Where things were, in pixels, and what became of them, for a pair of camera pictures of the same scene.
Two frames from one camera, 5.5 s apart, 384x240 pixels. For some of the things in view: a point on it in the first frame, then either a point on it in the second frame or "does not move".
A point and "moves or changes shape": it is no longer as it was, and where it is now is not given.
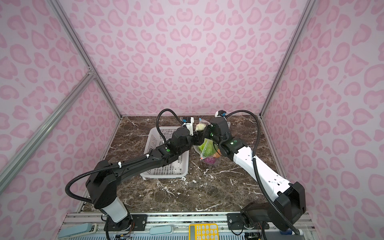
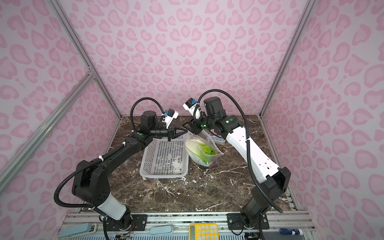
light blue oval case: [161, 230] does not move
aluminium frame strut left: [58, 112] does not move
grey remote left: [71, 231] does not move
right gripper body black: [209, 132] → [199, 125]
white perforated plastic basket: [178, 168] does not move
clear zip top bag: [208, 152] moves or changes shape
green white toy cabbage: [207, 146] moves or changes shape
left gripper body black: [197, 139] → [168, 133]
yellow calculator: [203, 231] does not move
